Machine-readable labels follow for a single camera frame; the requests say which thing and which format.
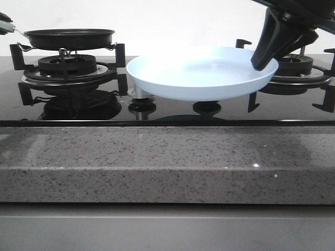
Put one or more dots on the gas burner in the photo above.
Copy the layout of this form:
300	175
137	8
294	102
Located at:
75	65
295	64

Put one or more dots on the right gas burner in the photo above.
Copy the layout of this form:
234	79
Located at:
295	64

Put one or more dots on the black pan support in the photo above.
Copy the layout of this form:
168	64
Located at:
301	81
67	86

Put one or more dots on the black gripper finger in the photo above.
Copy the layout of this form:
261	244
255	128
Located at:
6	25
295	41
261	56

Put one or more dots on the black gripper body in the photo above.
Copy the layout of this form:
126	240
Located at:
317	13

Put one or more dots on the left black pan support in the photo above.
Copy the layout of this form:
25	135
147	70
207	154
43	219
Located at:
67	86

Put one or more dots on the left silver stove knob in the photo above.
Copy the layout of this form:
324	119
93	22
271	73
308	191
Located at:
138	93

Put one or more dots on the left gas burner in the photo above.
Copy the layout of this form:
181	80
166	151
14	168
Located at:
75	65

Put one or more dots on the grey cabinet front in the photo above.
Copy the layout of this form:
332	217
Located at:
99	226

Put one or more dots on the black glass cooktop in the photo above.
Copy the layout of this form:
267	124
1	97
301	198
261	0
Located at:
109	105

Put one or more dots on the right black pan support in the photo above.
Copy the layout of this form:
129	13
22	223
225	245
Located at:
301	81

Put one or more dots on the black frying pan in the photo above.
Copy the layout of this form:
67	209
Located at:
70	39

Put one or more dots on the light blue plate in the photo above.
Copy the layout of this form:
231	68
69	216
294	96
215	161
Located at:
199	73

